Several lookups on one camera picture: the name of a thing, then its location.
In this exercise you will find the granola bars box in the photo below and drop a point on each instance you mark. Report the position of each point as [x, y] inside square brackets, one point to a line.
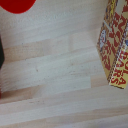
[115, 46]

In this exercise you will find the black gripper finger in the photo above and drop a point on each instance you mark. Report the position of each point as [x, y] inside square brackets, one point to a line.
[1, 53]

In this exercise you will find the red bowl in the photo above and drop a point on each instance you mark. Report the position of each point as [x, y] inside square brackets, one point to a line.
[16, 5]

